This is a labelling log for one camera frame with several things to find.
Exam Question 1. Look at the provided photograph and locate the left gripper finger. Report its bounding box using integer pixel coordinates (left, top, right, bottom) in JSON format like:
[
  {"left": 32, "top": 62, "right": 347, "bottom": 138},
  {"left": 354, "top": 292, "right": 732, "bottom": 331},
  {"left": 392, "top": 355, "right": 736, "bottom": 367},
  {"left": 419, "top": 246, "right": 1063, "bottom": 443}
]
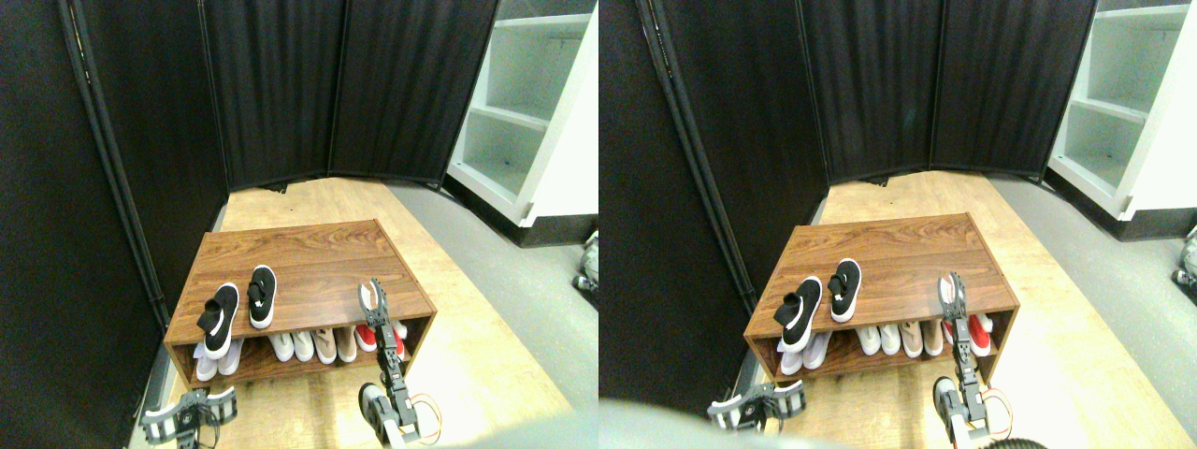
[
  {"left": 765, "top": 381, "right": 806, "bottom": 418},
  {"left": 199, "top": 385, "right": 239, "bottom": 424},
  {"left": 707, "top": 397, "right": 751, "bottom": 433},
  {"left": 140, "top": 400, "right": 185, "bottom": 443}
]

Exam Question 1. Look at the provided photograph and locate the black shoe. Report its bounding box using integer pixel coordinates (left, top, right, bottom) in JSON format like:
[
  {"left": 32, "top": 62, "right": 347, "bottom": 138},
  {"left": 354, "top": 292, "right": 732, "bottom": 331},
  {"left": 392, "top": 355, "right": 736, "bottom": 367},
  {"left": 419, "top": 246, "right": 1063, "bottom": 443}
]
[
  {"left": 248, "top": 265, "right": 278, "bottom": 329},
  {"left": 828, "top": 259, "right": 862, "bottom": 324},
  {"left": 196, "top": 283, "right": 240, "bottom": 361},
  {"left": 774, "top": 276, "right": 824, "bottom": 354}
]

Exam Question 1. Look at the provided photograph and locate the brown shoe rack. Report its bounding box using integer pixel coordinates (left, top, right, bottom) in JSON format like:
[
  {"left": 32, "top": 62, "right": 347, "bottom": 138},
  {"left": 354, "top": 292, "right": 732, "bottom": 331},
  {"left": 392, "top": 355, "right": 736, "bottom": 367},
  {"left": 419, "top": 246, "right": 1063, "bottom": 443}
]
[
  {"left": 163, "top": 219, "right": 439, "bottom": 413},
  {"left": 743, "top": 212, "right": 1020, "bottom": 411}
]

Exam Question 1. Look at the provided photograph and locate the grey machine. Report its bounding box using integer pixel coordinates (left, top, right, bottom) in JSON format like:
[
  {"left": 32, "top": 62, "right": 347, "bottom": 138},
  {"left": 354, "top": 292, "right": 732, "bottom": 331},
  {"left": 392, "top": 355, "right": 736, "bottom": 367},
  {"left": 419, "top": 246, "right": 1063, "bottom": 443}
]
[
  {"left": 572, "top": 229, "right": 599, "bottom": 305},
  {"left": 1171, "top": 224, "right": 1197, "bottom": 302}
]

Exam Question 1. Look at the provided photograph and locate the white shelf unit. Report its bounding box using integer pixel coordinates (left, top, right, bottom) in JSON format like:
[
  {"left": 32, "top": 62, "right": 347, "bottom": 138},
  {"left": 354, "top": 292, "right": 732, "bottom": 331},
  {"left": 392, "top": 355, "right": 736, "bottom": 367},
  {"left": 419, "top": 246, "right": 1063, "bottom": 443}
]
[
  {"left": 1044, "top": 0, "right": 1197, "bottom": 242},
  {"left": 443, "top": 0, "right": 599, "bottom": 249}
]

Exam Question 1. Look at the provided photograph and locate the black curtain stand pole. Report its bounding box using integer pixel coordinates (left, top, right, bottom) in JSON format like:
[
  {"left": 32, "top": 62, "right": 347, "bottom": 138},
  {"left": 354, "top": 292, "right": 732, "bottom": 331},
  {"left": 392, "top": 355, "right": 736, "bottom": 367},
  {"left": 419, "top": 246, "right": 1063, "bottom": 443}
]
[
  {"left": 634, "top": 0, "right": 758, "bottom": 319},
  {"left": 56, "top": 0, "right": 171, "bottom": 328}
]

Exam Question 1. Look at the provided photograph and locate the orange wire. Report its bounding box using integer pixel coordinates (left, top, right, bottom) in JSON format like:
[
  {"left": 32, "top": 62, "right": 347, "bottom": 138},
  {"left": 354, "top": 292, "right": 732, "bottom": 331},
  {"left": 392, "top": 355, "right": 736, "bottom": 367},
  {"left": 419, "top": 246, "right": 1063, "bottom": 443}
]
[
  {"left": 410, "top": 393, "right": 442, "bottom": 439},
  {"left": 985, "top": 389, "right": 1017, "bottom": 437}
]

